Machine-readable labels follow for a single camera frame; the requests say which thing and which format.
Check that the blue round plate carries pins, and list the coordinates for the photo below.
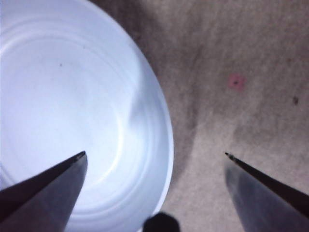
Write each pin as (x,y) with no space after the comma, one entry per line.
(72,84)

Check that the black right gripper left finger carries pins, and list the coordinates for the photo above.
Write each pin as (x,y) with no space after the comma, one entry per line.
(48,193)

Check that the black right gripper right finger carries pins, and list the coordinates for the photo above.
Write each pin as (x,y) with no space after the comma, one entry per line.
(260,198)

